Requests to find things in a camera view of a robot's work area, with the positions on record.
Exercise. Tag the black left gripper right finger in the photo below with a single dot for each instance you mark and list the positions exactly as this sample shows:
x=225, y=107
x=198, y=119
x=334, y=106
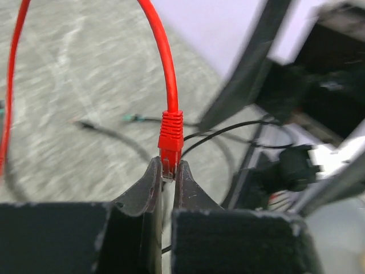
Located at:
x=206, y=238

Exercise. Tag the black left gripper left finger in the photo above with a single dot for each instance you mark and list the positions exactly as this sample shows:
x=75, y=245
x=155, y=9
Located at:
x=120, y=236

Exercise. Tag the black cable teal plugs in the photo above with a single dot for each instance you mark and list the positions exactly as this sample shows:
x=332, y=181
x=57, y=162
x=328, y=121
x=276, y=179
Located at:
x=172, y=120

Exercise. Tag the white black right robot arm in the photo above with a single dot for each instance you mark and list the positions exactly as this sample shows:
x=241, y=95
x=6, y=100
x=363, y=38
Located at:
x=322, y=90

